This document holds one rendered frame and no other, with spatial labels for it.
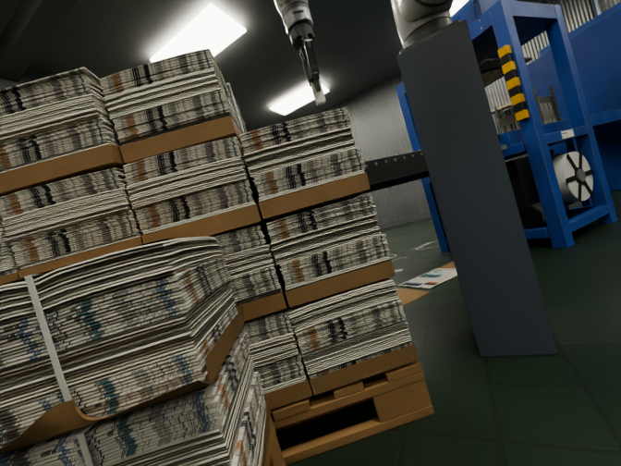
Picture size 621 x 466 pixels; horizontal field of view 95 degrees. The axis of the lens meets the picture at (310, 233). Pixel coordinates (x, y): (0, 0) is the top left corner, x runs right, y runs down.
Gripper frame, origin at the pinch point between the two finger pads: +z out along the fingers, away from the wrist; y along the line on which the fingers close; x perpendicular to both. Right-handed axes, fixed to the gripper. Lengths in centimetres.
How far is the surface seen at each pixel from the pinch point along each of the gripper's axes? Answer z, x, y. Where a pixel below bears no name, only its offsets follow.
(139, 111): 1, -48, 17
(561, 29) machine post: -42, 195, -92
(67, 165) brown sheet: 10, -67, 19
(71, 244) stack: 28, -72, 19
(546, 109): 1, 214, -134
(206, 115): 6.4, -32.8, 18.0
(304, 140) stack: 18.7, -11.0, 18.2
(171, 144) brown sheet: 10.9, -43.2, 17.3
